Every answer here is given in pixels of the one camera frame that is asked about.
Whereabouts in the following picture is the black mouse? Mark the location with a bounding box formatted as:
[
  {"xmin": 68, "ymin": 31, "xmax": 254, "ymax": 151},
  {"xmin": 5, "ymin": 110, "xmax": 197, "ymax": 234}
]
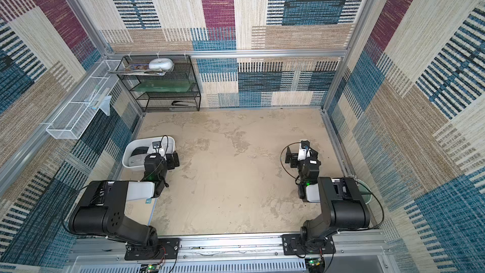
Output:
[{"xmin": 131, "ymin": 147, "xmax": 149, "ymax": 156}]

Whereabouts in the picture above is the grey speckled mouse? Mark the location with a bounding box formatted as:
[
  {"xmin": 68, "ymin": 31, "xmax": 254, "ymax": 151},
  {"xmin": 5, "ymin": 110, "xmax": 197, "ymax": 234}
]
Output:
[{"xmin": 128, "ymin": 154, "xmax": 147, "ymax": 167}]

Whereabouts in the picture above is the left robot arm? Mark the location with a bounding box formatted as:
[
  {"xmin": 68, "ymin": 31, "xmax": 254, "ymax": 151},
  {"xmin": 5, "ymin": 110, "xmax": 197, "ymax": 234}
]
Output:
[{"xmin": 67, "ymin": 151, "xmax": 179, "ymax": 248}]

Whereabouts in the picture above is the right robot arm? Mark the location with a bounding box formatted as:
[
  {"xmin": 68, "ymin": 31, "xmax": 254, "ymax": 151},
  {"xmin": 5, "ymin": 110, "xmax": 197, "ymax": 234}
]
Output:
[{"xmin": 280, "ymin": 142, "xmax": 370, "ymax": 258}]

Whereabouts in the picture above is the green mat on shelf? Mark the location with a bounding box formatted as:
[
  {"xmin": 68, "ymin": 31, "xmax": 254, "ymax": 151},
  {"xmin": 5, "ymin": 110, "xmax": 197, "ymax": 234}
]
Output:
[{"xmin": 131, "ymin": 80, "xmax": 193, "ymax": 92}]

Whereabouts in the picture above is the green pencil cup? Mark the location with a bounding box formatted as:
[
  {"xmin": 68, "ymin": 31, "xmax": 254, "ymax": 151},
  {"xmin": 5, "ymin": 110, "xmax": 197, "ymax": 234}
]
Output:
[{"xmin": 355, "ymin": 179, "xmax": 373, "ymax": 204}]

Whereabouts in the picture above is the magazine on shelf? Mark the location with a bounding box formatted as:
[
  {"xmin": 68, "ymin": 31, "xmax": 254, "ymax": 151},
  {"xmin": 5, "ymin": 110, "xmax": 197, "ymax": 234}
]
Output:
[{"xmin": 108, "ymin": 64, "xmax": 173, "ymax": 76}]

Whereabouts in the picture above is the white round device on shelf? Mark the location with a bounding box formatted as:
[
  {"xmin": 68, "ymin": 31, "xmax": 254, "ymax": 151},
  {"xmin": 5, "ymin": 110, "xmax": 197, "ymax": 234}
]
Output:
[{"xmin": 149, "ymin": 58, "xmax": 174, "ymax": 72}]

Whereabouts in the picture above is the black wire shelf rack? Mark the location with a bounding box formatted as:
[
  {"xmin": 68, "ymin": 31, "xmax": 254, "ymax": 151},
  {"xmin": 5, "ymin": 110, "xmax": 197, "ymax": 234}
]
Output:
[{"xmin": 111, "ymin": 54, "xmax": 202, "ymax": 112}]

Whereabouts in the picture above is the white wire wall basket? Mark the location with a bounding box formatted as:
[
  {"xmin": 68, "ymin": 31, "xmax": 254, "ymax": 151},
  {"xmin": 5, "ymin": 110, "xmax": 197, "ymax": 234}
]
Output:
[{"xmin": 46, "ymin": 59, "xmax": 120, "ymax": 140}]

